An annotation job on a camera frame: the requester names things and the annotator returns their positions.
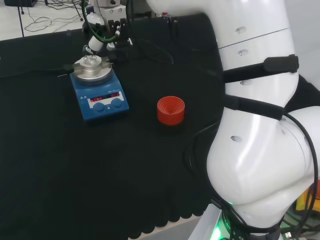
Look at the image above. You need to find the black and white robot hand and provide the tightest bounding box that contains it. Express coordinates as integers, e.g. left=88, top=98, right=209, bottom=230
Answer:
left=81, top=11, right=135, bottom=64

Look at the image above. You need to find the clear round-bottom glass flask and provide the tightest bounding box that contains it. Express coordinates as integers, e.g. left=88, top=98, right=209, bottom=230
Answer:
left=82, top=44, right=101, bottom=68

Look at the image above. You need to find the heater with blue base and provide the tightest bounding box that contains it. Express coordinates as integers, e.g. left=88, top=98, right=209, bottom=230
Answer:
left=68, top=56, right=131, bottom=125

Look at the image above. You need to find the black bench cloth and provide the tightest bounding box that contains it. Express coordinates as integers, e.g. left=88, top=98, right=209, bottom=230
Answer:
left=0, top=12, right=320, bottom=239

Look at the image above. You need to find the yellow stop button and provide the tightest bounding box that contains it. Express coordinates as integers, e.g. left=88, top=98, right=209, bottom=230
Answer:
left=294, top=186, right=319, bottom=219

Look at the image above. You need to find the green cable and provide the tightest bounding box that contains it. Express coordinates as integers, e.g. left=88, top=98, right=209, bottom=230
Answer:
left=83, top=0, right=119, bottom=44

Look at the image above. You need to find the looped black hand cable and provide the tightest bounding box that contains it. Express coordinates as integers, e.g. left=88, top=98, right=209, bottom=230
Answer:
left=129, top=37, right=175, bottom=65

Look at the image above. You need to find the thin black floor cable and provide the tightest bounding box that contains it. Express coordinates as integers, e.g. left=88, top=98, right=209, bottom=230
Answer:
left=21, top=0, right=86, bottom=34

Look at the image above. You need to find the black heater power cable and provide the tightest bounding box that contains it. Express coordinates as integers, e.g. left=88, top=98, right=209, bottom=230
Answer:
left=0, top=63, right=75, bottom=79

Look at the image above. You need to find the orange ribbed flask ring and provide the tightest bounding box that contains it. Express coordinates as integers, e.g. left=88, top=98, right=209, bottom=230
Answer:
left=156, top=95, right=186, bottom=126

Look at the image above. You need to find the black cable on cloth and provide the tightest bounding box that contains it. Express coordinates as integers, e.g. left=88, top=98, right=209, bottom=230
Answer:
left=184, top=119, right=223, bottom=181

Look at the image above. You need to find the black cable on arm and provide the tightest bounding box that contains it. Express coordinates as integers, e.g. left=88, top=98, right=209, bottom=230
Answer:
left=281, top=111, right=320, bottom=227

